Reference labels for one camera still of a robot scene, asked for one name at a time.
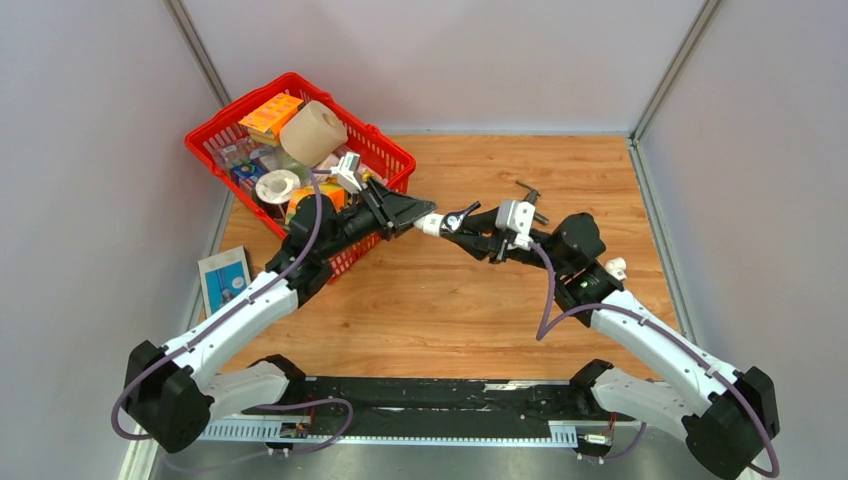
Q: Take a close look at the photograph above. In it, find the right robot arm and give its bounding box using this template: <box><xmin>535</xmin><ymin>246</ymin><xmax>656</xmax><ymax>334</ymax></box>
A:
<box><xmin>424</xmin><ymin>201</ymin><xmax>780</xmax><ymax>479</ymax></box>

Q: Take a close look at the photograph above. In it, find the orange patterned box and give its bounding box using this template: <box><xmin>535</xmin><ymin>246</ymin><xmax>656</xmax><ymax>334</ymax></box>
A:
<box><xmin>238</xmin><ymin>93</ymin><xmax>305</xmax><ymax>147</ymax></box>

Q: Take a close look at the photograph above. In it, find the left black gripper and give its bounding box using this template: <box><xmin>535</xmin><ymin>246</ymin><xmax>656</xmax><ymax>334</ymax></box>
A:
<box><xmin>319</xmin><ymin>176</ymin><xmax>437</xmax><ymax>262</ymax></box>

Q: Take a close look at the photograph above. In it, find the red plastic shopping basket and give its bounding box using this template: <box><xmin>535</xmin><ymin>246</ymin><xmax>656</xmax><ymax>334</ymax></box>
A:
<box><xmin>184</xmin><ymin>72</ymin><xmax>416</xmax><ymax>282</ymax></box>

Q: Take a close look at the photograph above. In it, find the blue razor box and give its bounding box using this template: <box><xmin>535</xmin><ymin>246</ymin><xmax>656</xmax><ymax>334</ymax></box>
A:
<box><xmin>197</xmin><ymin>246</ymin><xmax>252</xmax><ymax>317</ymax></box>

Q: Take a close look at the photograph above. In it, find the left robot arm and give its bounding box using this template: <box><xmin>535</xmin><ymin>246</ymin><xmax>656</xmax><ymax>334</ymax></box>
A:
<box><xmin>111</xmin><ymin>180</ymin><xmax>437</xmax><ymax>453</ymax></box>

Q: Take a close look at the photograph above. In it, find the blue small box in basket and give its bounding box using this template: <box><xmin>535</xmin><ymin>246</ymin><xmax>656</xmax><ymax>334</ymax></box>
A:
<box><xmin>229</xmin><ymin>160</ymin><xmax>267</xmax><ymax>194</ymax></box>

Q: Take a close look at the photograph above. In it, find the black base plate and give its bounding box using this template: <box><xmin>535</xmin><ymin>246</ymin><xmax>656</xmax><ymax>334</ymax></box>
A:
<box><xmin>246</xmin><ymin>376</ymin><xmax>635</xmax><ymax>456</ymax></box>

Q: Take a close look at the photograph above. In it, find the orange striped sponge box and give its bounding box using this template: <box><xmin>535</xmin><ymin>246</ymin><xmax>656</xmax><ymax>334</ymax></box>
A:
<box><xmin>284</xmin><ymin>182</ymin><xmax>348</xmax><ymax>223</ymax></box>

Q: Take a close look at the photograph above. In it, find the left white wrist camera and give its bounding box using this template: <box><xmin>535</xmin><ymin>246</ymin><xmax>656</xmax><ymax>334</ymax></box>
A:
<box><xmin>330</xmin><ymin>152</ymin><xmax>364</xmax><ymax>195</ymax></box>

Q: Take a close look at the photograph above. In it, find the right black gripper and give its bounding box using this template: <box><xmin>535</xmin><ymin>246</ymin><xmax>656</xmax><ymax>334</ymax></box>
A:
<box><xmin>441</xmin><ymin>207</ymin><xmax>569</xmax><ymax>277</ymax></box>

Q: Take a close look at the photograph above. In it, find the brown toilet paper roll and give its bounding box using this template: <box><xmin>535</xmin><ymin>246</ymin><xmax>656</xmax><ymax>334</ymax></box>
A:
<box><xmin>279</xmin><ymin>100</ymin><xmax>348</xmax><ymax>167</ymax></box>

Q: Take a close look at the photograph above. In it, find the white tape roll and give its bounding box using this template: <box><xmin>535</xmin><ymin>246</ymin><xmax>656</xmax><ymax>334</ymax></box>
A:
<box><xmin>254</xmin><ymin>169</ymin><xmax>301</xmax><ymax>205</ymax></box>

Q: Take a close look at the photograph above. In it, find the white elbow fitting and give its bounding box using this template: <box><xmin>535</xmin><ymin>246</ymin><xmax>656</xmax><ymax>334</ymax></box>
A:
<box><xmin>413</xmin><ymin>213</ymin><xmax>444</xmax><ymax>237</ymax></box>
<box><xmin>604</xmin><ymin>257</ymin><xmax>628</xmax><ymax>282</ymax></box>

